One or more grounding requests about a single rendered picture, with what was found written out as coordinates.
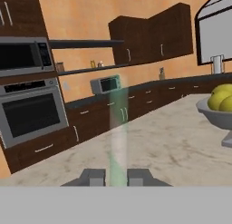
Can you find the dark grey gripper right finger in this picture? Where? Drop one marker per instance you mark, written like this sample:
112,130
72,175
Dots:
139,176

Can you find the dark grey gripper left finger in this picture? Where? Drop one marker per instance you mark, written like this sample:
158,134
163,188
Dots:
93,176

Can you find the dark brown base cupboards run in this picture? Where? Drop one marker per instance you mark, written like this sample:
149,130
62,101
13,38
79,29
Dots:
90,121

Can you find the silver toaster oven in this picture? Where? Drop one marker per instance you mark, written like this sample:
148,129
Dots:
104,85

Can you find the grey fruit bowl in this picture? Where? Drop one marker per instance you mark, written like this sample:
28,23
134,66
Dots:
217,117

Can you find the yellow lemon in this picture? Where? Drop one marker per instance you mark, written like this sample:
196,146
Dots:
217,100
227,105
225,87

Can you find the yellow small jar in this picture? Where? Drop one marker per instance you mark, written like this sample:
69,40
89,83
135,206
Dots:
92,64

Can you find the white small shaker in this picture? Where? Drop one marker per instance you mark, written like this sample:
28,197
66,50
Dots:
100,64

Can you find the brown jar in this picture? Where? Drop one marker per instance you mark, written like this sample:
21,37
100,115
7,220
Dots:
59,66

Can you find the white paper towel roll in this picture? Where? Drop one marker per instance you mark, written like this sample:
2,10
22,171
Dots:
217,64

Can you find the silver built-in microwave oven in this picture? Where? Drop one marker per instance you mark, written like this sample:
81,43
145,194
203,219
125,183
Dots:
21,56

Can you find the black framed arched window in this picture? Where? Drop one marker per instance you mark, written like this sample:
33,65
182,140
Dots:
214,37

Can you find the dark brown tall cupboard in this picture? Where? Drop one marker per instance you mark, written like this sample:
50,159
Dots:
21,10

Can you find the dark grey wall shelf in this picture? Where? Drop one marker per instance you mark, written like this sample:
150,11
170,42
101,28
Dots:
84,43
87,69

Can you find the dark brown wall cupboards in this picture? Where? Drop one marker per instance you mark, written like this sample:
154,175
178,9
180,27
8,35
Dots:
151,37

